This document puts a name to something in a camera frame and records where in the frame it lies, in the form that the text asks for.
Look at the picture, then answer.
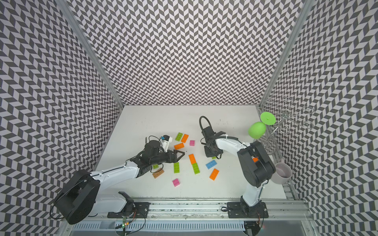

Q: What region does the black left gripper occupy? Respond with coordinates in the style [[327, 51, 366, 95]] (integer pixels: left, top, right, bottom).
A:
[[151, 150, 185, 166]]

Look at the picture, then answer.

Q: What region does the blue lego plate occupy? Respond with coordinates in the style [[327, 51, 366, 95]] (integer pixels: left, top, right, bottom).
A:
[[205, 160, 217, 169]]

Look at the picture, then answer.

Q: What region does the green lego plate front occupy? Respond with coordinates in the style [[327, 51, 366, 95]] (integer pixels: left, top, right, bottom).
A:
[[192, 163, 200, 175]]

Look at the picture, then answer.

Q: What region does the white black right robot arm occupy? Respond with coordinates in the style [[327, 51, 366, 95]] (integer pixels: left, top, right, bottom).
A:
[[200, 126, 276, 207]]

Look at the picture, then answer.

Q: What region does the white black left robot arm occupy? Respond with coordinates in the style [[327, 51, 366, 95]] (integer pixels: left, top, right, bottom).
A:
[[53, 140, 185, 225]]

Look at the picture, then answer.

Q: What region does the green lego plate middle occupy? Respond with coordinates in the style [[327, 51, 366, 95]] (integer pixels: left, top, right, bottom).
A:
[[173, 162, 180, 174]]

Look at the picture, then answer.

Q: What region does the lime green lego plate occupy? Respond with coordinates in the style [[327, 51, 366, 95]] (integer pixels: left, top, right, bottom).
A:
[[175, 132, 183, 142]]

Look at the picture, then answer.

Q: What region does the brown lego plate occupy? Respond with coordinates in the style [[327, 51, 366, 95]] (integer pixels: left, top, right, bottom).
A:
[[152, 168, 164, 179]]

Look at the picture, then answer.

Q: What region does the pink lego brick front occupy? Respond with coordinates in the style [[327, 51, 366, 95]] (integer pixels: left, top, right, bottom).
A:
[[172, 179, 180, 187]]

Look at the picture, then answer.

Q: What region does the green plastic wine glass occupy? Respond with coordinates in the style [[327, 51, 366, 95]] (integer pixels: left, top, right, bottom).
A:
[[248, 112, 277, 140]]

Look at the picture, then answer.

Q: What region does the grey mauve cup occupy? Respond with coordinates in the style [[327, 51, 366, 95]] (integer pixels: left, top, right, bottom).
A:
[[271, 163, 293, 184]]

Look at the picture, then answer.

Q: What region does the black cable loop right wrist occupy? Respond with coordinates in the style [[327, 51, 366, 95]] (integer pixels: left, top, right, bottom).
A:
[[199, 116, 214, 139]]

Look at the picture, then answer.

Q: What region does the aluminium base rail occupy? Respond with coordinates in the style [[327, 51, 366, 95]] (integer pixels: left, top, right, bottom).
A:
[[67, 199, 319, 236]]

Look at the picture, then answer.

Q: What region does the wire glass rack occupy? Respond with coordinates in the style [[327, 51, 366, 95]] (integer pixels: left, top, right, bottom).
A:
[[259, 106, 315, 155]]

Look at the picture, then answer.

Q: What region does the aluminium corner post right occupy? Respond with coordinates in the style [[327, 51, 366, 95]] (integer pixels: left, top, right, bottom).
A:
[[258, 0, 316, 108]]

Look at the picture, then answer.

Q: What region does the aluminium corner post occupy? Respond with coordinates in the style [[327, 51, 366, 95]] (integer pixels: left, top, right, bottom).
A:
[[258, 0, 316, 108], [55, 0, 124, 108]]

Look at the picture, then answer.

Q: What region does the aluminium corner post left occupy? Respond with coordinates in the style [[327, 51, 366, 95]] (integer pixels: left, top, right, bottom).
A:
[[55, 0, 124, 108]]

